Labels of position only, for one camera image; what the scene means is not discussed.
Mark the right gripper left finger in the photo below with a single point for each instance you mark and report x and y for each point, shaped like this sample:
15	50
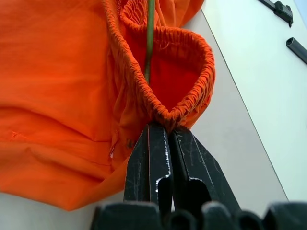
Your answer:
144	167

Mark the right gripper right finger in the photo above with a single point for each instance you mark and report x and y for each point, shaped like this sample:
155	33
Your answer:
199	167

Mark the orange shorts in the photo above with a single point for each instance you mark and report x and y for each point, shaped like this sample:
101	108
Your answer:
60	72

